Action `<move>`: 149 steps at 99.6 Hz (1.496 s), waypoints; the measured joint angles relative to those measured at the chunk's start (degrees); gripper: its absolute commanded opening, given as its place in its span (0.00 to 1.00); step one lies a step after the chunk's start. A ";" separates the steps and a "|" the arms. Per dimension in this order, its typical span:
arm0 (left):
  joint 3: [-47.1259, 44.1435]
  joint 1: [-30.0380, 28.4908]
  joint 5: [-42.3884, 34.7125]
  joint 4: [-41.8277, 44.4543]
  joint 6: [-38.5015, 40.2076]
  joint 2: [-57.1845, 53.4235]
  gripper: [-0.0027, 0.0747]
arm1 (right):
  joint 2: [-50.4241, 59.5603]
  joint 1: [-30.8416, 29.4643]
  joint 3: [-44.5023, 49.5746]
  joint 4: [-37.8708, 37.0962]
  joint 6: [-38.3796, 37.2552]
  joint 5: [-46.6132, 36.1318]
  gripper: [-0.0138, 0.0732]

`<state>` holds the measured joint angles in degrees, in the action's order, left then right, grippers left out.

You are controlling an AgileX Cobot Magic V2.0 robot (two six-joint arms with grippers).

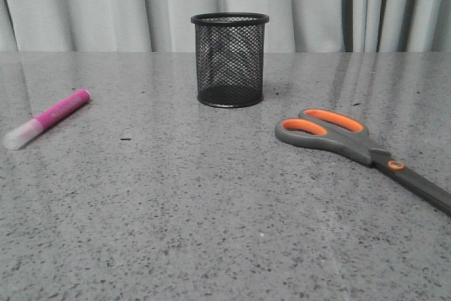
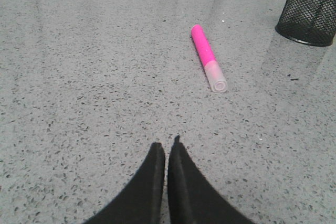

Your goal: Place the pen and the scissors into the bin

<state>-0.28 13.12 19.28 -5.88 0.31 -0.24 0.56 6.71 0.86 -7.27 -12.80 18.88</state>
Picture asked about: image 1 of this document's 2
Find black mesh pen cup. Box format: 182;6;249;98
191;12;269;108

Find grey curtain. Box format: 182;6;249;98
1;0;450;52

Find grey orange scissors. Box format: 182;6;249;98
275;109;450;215

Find pink marker pen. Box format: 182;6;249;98
4;89;90;150

